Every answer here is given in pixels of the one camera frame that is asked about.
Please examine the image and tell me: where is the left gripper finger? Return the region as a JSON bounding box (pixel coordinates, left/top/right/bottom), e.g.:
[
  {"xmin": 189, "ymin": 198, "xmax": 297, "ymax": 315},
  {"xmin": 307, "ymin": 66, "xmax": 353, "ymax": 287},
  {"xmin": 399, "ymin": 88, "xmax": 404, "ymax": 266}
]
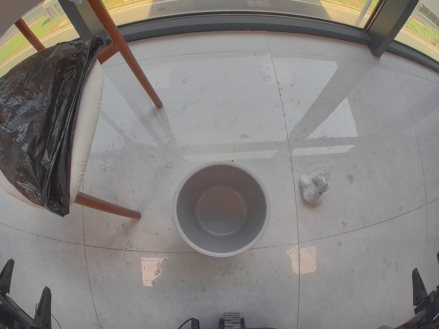
[
  {"xmin": 0, "ymin": 259, "xmax": 15, "ymax": 296},
  {"xmin": 34, "ymin": 286, "xmax": 52, "ymax": 327}
]

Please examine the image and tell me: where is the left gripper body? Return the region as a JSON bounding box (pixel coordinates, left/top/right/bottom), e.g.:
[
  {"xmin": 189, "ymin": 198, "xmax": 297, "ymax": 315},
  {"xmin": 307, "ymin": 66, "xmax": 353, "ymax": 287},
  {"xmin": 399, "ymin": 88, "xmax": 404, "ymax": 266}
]
[{"xmin": 0, "ymin": 290, "xmax": 41, "ymax": 329}]

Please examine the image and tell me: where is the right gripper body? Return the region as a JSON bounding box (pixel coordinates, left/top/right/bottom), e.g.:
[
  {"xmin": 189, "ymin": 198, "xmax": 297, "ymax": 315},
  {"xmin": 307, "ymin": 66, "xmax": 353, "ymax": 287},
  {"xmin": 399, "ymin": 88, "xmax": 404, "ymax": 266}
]
[{"xmin": 413, "ymin": 282, "xmax": 439, "ymax": 325}]

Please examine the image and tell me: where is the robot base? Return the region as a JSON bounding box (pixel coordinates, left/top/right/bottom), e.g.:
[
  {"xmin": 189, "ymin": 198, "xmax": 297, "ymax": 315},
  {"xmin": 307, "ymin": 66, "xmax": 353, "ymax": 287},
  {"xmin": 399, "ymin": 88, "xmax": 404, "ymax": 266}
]
[{"xmin": 178, "ymin": 312, "xmax": 279, "ymax": 329}]

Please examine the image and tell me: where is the black plastic bag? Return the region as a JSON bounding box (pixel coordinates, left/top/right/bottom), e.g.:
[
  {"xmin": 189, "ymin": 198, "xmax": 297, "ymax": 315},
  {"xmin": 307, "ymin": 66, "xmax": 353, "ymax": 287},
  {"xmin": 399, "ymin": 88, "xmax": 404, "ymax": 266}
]
[{"xmin": 0, "ymin": 36, "xmax": 104, "ymax": 217}]

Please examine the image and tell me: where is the grey trash bin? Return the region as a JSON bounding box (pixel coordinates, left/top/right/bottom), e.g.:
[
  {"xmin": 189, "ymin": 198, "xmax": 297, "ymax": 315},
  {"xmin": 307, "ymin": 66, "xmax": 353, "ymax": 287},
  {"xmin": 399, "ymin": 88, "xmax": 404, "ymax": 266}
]
[{"xmin": 172, "ymin": 162, "xmax": 271, "ymax": 257}]

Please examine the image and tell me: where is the crumpled white paper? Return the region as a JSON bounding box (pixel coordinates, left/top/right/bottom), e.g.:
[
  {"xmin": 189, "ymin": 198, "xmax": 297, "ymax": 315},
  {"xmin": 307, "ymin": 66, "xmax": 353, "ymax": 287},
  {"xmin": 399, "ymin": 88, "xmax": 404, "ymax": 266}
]
[{"xmin": 300, "ymin": 171, "xmax": 330, "ymax": 206}]

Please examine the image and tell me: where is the wooden chair with white cushion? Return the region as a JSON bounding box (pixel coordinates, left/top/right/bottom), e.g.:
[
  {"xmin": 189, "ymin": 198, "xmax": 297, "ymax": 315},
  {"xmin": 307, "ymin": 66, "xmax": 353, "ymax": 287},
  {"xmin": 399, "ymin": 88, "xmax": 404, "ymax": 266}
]
[{"xmin": 0, "ymin": 0, "xmax": 163, "ymax": 219}]

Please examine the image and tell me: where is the window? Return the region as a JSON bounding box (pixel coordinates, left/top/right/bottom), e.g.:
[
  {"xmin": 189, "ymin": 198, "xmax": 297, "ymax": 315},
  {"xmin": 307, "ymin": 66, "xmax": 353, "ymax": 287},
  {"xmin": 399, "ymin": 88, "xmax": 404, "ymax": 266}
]
[{"xmin": 0, "ymin": 0, "xmax": 439, "ymax": 65}]

